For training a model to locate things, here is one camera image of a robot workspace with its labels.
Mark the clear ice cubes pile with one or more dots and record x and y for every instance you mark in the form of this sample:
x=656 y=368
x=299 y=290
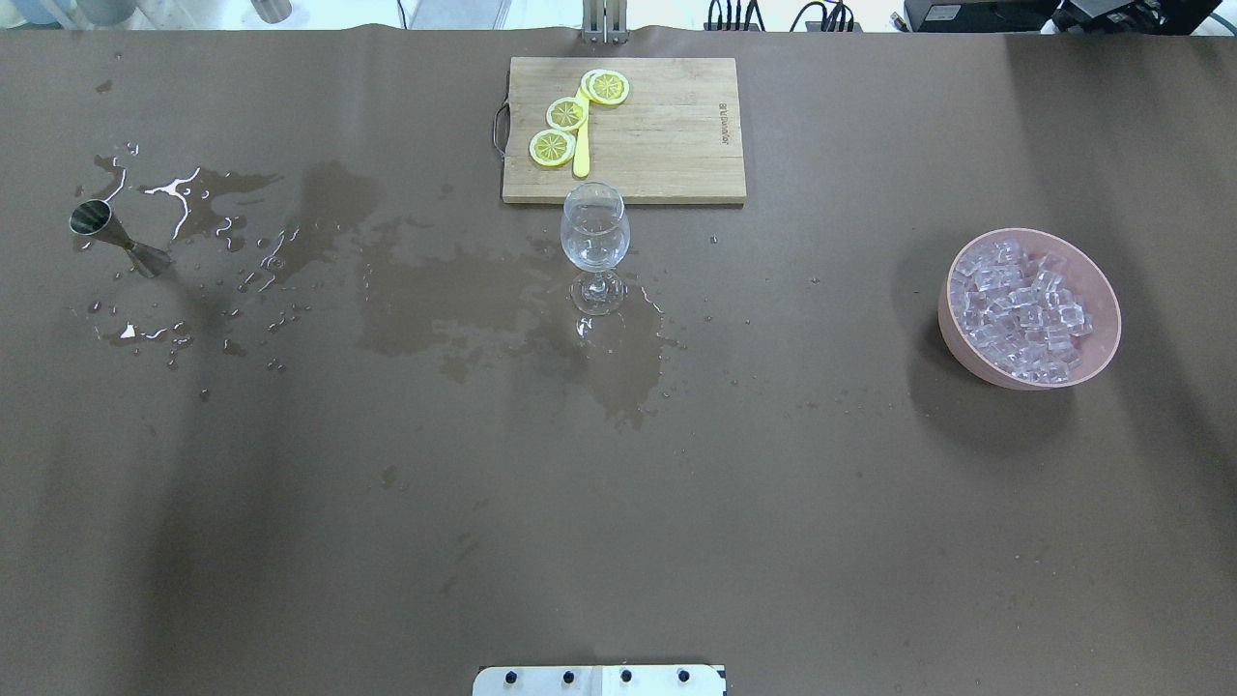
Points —
x=1016 y=310

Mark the clear wine glass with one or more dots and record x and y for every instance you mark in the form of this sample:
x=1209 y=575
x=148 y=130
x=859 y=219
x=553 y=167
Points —
x=595 y=236

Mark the pink bowl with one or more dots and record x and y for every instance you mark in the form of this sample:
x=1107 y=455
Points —
x=1082 y=276

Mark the lemon slice middle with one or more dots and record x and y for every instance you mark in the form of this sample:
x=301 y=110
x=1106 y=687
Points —
x=567 y=114

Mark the lemon slice near handle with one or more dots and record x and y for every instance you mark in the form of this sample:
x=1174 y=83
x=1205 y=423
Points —
x=552 y=147

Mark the lemon slice far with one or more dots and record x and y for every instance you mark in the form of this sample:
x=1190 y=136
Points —
x=606 y=87

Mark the aluminium frame post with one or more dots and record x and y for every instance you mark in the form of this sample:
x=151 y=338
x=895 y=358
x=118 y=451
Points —
x=605 y=22

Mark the bamboo cutting board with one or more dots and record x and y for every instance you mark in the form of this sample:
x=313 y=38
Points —
x=677 y=139

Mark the steel double jigger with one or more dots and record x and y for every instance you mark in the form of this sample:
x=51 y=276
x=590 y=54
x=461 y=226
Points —
x=95 y=220

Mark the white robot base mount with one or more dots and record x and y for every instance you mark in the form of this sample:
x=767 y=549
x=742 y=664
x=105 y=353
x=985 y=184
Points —
x=616 y=679

